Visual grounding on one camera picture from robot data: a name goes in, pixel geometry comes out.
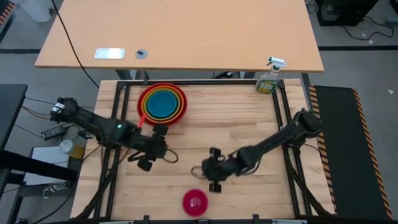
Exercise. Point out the spray bottle green label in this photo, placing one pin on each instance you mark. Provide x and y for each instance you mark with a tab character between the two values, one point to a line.
266	84

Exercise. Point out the white paper sheet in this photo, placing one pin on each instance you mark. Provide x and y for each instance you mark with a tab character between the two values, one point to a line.
46	153

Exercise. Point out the green plastic bowl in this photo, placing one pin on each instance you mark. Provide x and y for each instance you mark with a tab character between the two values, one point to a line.
145	104

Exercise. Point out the black aluminium table frame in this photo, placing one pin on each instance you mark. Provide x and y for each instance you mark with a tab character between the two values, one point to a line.
202	82

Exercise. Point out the blue plastic bowl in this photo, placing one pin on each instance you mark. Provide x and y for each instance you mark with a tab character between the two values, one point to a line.
162	104

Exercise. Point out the black power adaptor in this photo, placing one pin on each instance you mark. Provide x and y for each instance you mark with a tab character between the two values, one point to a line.
53	132

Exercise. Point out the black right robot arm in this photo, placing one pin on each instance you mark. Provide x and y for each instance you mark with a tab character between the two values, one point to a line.
280	137

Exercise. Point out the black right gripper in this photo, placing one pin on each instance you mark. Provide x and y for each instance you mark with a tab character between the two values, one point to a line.
220	168

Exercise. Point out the tan neighbouring table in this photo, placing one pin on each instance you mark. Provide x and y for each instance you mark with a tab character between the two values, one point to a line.
186	31

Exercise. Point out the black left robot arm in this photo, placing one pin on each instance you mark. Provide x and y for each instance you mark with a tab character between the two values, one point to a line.
93	123

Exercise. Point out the stack of nested colourful bowls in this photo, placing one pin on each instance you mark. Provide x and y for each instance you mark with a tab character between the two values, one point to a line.
161	124

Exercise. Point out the black mat hazard stripes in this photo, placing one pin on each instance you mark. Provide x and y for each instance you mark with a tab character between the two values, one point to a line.
342	149

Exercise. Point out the black side desk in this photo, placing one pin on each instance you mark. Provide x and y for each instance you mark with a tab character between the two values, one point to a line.
9	109

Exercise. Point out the orange plastic bowl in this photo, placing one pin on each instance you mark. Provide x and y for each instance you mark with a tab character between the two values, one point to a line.
142	104

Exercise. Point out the black computer case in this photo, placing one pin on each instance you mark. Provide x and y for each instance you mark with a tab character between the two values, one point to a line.
345	11

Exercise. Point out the yellow plastic bowl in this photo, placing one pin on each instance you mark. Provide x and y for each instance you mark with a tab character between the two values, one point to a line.
144	104

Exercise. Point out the plastic bottle white cap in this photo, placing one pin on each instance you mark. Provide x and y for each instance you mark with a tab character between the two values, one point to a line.
66	146

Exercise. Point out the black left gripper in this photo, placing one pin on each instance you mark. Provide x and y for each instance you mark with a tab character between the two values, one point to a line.
152	147

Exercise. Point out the small pink plastic bowl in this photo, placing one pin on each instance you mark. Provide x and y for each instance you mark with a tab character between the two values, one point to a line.
195	203

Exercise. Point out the black metal bar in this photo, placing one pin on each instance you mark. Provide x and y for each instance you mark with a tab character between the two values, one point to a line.
37	166

